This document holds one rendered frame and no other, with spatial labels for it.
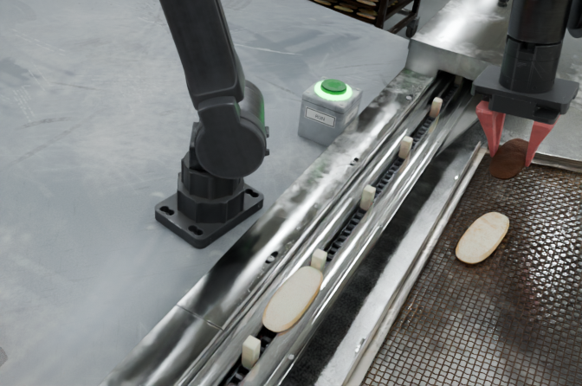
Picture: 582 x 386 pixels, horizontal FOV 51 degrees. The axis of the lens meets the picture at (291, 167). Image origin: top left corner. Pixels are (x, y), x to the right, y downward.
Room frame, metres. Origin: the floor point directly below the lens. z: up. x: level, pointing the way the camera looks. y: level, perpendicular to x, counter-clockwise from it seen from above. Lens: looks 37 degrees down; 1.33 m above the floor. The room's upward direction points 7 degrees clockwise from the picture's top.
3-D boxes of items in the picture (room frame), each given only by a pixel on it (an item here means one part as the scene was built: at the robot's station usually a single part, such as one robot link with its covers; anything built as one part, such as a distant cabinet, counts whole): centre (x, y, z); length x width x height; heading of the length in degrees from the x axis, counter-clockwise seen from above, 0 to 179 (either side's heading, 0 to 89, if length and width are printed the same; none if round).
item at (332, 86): (0.80, -0.05, 0.90); 0.04 x 0.04 x 0.02
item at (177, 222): (0.58, 0.10, 0.86); 0.12 x 0.09 x 0.08; 145
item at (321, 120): (0.80, -0.05, 0.84); 0.08 x 0.08 x 0.11; 65
